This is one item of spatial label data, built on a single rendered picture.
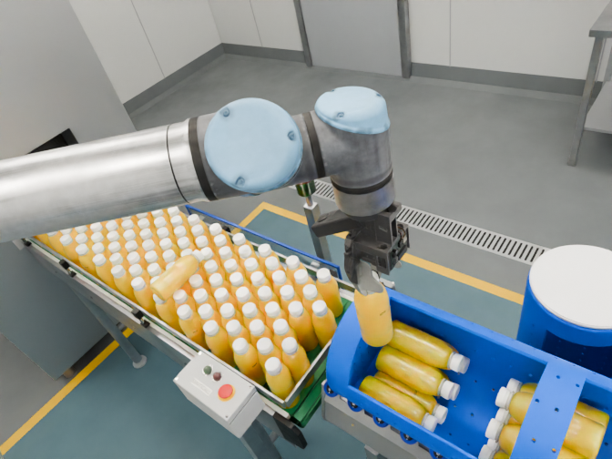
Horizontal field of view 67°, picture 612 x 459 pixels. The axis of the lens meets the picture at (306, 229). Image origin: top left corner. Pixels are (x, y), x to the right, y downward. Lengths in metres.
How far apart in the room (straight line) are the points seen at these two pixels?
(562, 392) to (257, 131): 0.74
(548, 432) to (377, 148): 0.59
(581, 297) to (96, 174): 1.17
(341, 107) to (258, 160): 0.18
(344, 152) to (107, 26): 4.91
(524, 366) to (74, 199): 0.99
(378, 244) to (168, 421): 2.01
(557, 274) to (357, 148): 0.92
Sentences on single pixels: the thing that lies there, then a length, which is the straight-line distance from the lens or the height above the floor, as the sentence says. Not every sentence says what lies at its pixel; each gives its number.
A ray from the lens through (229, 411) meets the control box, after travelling 1.16.
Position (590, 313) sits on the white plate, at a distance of 1.34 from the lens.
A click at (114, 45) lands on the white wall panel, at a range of 5.45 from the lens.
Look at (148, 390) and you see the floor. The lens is 2.73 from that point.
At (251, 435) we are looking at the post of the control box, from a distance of 1.45.
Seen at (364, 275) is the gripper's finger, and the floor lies 1.48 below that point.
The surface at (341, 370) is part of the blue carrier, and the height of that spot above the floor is 1.16.
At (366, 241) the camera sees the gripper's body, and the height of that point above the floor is 1.57.
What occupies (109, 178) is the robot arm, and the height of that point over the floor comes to 1.85.
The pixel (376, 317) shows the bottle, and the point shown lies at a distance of 0.89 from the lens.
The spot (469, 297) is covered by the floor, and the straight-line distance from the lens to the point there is 2.64.
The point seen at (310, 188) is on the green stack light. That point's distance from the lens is 1.48.
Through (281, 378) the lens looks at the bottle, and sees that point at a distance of 1.23.
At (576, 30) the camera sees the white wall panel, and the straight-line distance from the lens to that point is 4.10.
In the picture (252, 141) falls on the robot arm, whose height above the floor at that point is 1.86.
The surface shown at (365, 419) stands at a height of 0.93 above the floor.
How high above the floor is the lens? 2.08
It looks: 42 degrees down
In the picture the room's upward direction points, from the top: 16 degrees counter-clockwise
